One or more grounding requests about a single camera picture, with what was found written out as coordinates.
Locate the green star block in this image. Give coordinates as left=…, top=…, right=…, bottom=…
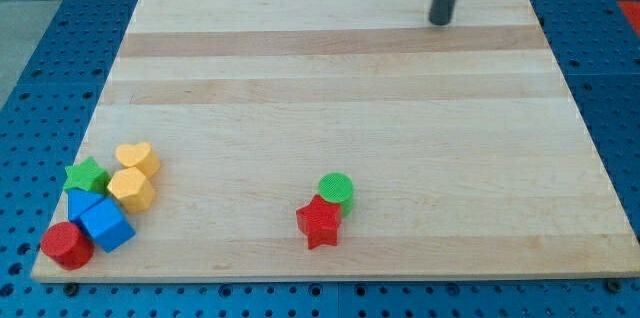
left=63, top=157, right=111, bottom=195

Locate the yellow heart block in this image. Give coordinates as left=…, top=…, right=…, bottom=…
left=115, top=142, right=161, bottom=178

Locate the red star block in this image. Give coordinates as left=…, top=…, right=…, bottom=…
left=296, top=194, right=342, bottom=249

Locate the wooden board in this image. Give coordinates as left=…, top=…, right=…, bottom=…
left=32, top=0, right=639, bottom=283

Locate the red cylinder block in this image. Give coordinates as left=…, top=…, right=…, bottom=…
left=40, top=221, right=94, bottom=271

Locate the blue triangle block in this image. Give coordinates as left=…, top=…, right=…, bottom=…
left=67, top=189, right=105, bottom=225

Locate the yellow hexagon block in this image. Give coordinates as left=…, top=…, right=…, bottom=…
left=107, top=167, right=156, bottom=214

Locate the green cylinder block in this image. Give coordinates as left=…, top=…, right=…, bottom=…
left=318, top=172, right=354, bottom=217

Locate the blue cube block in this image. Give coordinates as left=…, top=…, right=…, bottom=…
left=80, top=198, right=136, bottom=253

